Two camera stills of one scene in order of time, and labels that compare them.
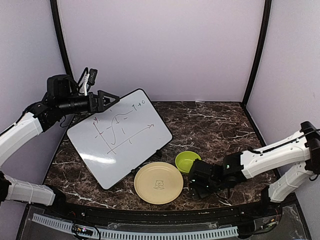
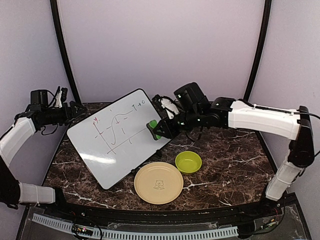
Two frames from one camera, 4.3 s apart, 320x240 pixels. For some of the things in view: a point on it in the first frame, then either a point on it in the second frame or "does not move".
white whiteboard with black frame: x=114 y=142 does not move
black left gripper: x=100 y=103 to x=68 y=117
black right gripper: x=201 y=191 to x=167 y=134
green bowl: x=184 y=160 does not move
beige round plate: x=158 y=183 does not move
